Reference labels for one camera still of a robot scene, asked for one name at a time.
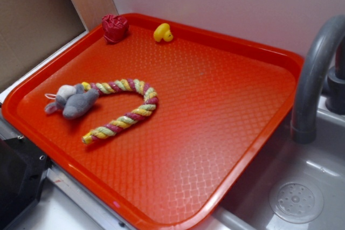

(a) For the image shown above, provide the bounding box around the grey toy sink basin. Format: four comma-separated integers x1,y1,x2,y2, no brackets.
210,97,344,229

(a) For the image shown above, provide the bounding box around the dark grey faucet knob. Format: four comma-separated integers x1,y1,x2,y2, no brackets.
326,42,344,115

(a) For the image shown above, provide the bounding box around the brown cardboard panel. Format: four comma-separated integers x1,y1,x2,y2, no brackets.
1,0,85,100

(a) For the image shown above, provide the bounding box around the yellow rubber duck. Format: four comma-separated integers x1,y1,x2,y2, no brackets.
153,23,174,43

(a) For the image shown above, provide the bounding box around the crumpled red paper ball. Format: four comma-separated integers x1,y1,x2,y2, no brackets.
102,14,129,44

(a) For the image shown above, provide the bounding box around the multicolour twisted rope toy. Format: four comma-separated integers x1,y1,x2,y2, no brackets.
81,79,158,145

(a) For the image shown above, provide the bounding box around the grey plastic faucet spout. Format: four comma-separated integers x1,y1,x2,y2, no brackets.
291,15,344,144

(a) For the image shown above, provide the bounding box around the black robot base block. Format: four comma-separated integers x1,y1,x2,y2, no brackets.
1,137,50,229

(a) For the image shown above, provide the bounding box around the orange plastic tray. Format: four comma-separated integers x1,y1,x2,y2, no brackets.
2,14,303,229

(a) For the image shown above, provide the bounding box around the grey plush elephant toy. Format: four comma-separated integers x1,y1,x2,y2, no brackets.
44,83,100,120

